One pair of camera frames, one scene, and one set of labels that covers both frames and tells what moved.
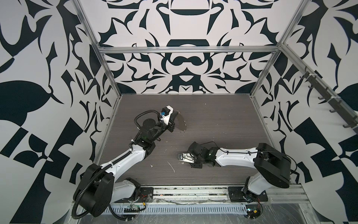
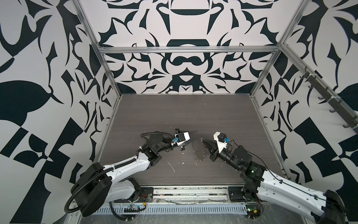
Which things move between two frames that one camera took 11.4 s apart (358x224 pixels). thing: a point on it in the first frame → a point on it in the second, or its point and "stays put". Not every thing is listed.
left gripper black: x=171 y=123 → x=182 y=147
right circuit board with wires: x=254 y=211 stays put
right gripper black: x=194 y=165 → x=214 y=150
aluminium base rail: x=188 y=194 stays put
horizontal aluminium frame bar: x=247 y=49 stays put
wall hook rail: x=332 y=99 stays put
